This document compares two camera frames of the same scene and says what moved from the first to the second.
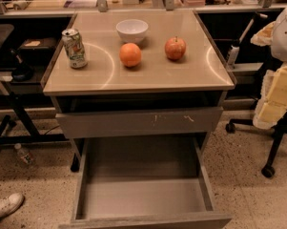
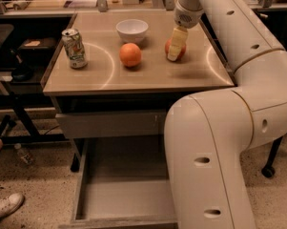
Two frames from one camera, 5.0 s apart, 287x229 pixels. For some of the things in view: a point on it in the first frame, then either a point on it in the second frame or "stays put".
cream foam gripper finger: (277, 95) -> (187, 13)
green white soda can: (74, 48) stays put
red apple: (174, 48) stays put
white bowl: (132, 31) stays put
